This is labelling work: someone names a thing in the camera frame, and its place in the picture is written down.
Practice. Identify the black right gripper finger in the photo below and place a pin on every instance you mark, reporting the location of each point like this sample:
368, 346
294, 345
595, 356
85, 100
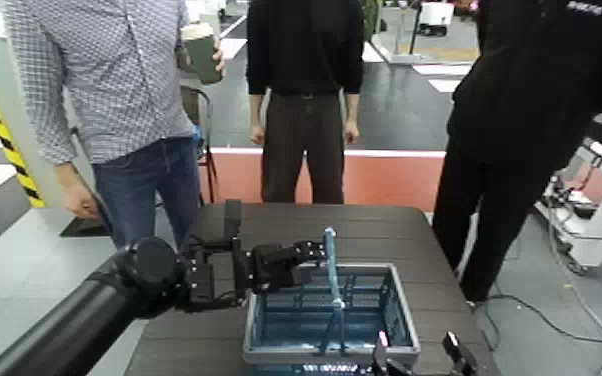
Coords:
461, 359

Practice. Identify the person in patterned shirt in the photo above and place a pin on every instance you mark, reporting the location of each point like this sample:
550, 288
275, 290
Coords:
106, 78

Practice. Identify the green plant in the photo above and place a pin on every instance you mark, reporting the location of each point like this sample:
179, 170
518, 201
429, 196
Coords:
372, 18

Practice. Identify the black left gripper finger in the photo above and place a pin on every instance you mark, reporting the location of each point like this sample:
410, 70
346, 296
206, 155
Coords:
382, 359

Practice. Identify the white mobile robot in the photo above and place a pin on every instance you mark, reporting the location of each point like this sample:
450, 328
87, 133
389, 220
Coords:
435, 16

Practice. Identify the metal frame chair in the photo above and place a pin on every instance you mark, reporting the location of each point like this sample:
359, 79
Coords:
206, 113

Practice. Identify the blue item on chair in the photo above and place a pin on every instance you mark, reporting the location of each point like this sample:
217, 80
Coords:
199, 142

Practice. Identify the person in black clothes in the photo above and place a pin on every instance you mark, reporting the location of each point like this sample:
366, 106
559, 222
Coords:
511, 115

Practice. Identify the yellow black hazard stripe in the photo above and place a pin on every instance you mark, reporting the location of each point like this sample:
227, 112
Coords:
12, 152

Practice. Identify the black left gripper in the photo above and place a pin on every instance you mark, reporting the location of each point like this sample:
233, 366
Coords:
206, 278

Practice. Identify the person in brown trousers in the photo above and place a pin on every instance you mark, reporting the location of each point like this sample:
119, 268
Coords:
303, 131

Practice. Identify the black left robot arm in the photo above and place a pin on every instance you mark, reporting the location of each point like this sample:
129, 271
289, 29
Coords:
80, 320

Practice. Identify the grey blue plastic crate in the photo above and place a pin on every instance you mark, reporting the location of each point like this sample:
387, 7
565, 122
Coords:
327, 354

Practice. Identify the green paper cup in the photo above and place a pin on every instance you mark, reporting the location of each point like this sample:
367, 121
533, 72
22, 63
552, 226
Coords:
204, 55

